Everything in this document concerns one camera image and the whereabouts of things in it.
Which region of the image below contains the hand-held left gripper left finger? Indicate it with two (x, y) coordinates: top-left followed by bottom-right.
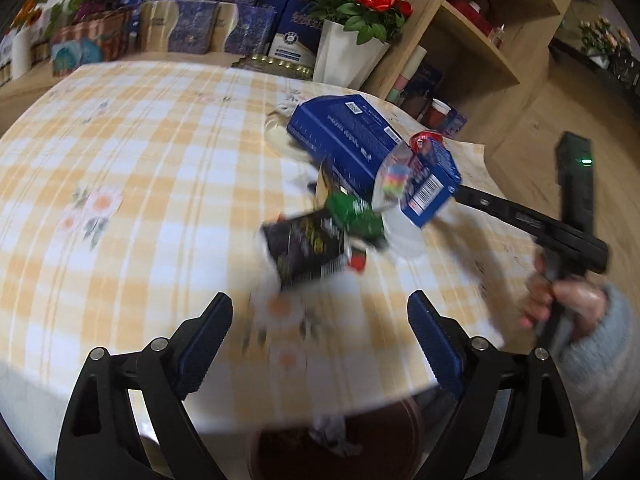
(55, 292), (234, 480)

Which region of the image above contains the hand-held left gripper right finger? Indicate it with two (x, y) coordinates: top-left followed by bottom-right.
(407, 290), (584, 480)

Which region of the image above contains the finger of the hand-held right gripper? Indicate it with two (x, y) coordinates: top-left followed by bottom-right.
(452, 184), (547, 242)

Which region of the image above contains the small blue barcode carton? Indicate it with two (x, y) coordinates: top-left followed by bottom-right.
(399, 139), (463, 231)

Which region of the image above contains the brown round bin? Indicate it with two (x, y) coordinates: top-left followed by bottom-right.
(246, 399), (426, 480)

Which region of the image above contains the black snack packet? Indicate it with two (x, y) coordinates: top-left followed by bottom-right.
(259, 209), (351, 292)

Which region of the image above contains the person's right forearm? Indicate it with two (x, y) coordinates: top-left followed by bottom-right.
(555, 282), (640, 480)

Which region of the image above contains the person's right hand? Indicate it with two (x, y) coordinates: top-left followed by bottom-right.
(520, 254), (606, 330)

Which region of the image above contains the small blue patterned box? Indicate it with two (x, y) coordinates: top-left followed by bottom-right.
(440, 107), (468, 138)

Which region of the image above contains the clear packet with colourful print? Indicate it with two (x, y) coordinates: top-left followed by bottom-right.
(371, 141), (417, 208)

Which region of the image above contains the red paper cup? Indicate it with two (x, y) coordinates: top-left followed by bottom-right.
(425, 99), (451, 128)

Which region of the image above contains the dark cabinet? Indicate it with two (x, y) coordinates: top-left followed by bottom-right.
(550, 0), (640, 106)

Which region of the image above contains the green snack packet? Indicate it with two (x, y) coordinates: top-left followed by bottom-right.
(324, 191), (390, 252)

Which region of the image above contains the peach artificial flower bouquet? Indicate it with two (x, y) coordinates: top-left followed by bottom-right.
(580, 17), (633, 68)

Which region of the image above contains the pastel paper cup stack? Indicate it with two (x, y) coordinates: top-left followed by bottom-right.
(387, 45), (428, 106)

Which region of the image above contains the large blue cardboard box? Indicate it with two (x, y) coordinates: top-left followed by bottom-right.
(286, 94), (407, 197)

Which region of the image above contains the red kettle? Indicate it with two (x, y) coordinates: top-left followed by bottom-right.
(445, 0), (495, 37)

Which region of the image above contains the red rose plant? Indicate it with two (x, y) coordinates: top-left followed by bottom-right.
(297, 0), (418, 43)

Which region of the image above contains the gold ornate tray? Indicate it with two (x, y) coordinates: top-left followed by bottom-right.
(231, 54), (316, 81)

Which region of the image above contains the blue white emblem carton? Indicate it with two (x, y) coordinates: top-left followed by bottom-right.
(270, 0), (323, 61)

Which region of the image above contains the stack of blue gold boxes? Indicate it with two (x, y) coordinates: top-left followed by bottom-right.
(117, 0), (296, 57)

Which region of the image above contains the patterned wicker basket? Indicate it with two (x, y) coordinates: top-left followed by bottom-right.
(50, 10), (135, 78)

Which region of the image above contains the white cylinder roll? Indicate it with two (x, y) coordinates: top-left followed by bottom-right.
(10, 30), (33, 81)

